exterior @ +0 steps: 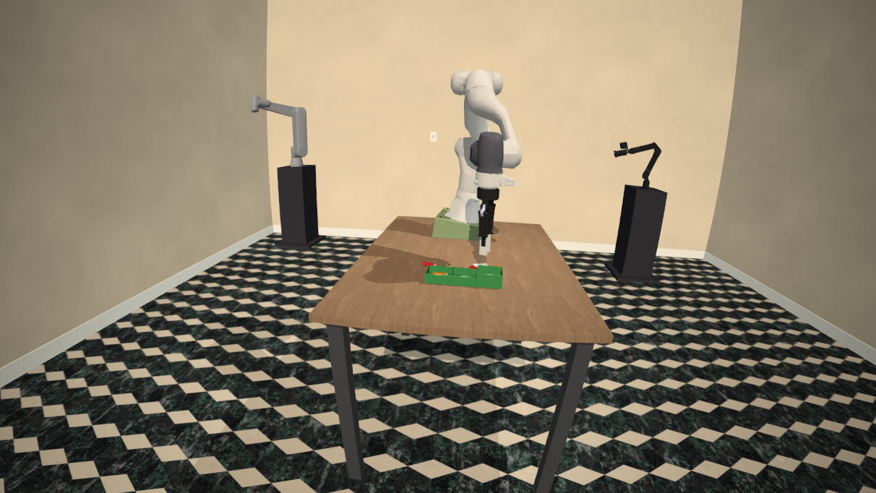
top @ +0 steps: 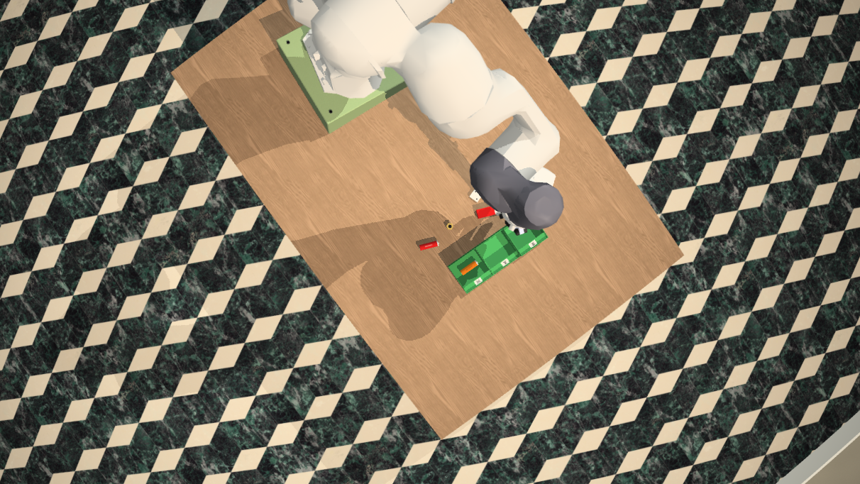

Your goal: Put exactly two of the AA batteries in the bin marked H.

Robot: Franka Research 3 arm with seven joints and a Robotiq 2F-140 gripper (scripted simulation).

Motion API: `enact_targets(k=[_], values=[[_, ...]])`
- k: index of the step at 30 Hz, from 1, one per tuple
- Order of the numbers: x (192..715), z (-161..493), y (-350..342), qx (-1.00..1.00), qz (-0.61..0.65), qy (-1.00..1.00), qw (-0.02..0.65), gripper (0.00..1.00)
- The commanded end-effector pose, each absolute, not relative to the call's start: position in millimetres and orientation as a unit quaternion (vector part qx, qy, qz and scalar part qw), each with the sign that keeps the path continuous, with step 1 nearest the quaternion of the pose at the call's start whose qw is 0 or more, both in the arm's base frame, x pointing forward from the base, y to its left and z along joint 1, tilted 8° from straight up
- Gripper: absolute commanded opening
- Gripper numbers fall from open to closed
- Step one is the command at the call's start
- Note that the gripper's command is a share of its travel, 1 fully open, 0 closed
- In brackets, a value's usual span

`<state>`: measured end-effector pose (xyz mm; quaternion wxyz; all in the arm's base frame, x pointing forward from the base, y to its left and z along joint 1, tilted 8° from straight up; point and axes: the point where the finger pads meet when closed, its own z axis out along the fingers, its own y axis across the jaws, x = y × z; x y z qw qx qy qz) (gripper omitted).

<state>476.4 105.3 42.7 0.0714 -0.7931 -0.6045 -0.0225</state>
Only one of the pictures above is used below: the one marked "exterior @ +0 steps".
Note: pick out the green three-compartment bin rack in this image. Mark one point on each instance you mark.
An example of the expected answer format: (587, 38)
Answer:
(487, 276)

